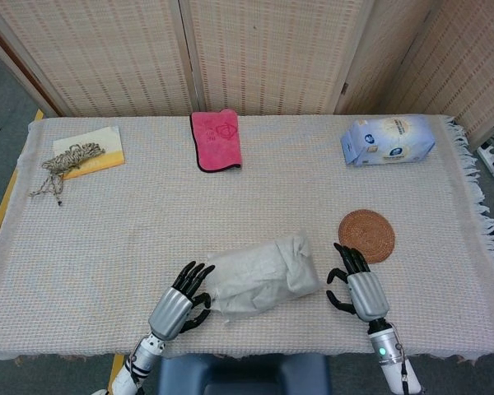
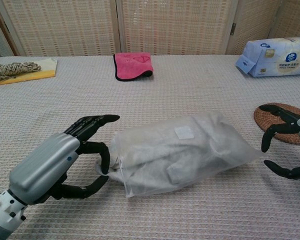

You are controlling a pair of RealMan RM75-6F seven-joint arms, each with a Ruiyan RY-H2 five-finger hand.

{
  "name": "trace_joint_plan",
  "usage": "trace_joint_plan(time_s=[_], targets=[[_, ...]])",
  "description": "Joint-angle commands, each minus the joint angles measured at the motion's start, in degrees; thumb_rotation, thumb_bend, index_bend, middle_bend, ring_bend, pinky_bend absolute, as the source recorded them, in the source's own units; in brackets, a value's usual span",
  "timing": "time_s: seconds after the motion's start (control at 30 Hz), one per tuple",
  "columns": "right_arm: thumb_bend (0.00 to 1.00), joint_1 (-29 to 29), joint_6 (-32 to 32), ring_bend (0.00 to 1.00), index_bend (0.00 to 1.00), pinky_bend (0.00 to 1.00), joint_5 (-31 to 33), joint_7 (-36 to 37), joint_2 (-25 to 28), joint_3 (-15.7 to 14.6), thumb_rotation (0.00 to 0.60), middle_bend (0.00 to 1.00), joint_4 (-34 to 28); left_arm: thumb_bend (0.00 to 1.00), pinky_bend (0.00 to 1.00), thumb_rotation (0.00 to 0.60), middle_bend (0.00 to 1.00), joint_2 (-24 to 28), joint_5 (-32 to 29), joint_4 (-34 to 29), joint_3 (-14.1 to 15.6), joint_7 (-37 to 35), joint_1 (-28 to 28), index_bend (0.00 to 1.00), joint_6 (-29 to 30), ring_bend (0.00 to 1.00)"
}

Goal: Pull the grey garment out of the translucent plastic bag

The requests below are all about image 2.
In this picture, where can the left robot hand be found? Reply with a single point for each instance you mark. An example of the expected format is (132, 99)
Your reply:
(47, 165)

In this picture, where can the woven folding screen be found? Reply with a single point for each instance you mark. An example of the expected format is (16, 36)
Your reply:
(150, 25)

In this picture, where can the blue tissue pack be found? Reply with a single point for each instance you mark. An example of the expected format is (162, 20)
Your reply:
(277, 58)

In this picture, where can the round woven rattan coaster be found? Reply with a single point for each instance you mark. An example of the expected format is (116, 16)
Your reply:
(270, 117)

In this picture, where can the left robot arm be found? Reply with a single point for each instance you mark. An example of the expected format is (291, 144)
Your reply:
(5, 212)

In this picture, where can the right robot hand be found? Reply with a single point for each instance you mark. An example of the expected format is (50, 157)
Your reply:
(287, 125)

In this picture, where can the pink towel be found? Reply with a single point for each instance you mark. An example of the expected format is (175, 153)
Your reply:
(132, 65)

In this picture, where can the yellow sponge pad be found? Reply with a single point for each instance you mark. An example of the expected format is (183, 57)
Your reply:
(43, 68)

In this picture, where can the translucent plastic zip bag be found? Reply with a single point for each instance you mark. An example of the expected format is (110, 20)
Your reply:
(190, 160)

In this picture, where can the white waffle table cover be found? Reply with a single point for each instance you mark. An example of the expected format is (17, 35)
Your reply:
(165, 100)

